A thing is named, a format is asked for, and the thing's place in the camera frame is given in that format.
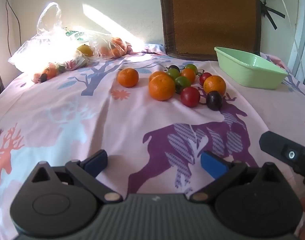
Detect crossed black tape strips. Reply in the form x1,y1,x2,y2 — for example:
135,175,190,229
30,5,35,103
259,0,285,30

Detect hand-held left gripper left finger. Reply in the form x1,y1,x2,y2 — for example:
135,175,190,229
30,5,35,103
30,149,123,203

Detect clear bag of tangerines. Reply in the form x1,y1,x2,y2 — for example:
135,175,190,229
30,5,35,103
89,31,130,60

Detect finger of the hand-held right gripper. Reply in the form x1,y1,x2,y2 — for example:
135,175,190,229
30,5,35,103
259,130,303,167

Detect thin dark wall cable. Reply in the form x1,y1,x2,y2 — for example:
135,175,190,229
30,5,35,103
2,0,21,58

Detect white cable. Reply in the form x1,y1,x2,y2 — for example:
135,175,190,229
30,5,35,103
274,0,301,58

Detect small tangerine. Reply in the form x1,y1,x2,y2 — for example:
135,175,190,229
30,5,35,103
118,68,139,88

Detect large orange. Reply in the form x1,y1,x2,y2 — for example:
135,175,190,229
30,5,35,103
149,75,175,101

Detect brown seat cushion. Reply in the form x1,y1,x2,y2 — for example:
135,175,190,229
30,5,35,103
158,0,261,61

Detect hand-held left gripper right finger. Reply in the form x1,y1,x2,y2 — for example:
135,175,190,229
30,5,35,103
190,151,284,203

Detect pink printed blanket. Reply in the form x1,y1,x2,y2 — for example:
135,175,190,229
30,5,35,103
0,44,305,205

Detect white window frame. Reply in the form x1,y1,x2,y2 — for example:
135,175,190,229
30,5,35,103
289,0,305,87

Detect green plastic basin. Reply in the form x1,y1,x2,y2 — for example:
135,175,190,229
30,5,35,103
214,46,288,90

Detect large red tomato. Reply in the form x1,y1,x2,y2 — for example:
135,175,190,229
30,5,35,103
180,87,200,108

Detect orange bagged fruit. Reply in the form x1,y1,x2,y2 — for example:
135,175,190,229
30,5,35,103
44,65,59,79

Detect yellow fruit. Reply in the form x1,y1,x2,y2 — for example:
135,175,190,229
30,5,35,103
77,44,94,57

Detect large clear plastic bag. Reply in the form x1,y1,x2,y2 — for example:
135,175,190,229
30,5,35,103
8,2,95,83

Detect small red tomato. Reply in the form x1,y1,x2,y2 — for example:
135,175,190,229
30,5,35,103
199,72,213,86

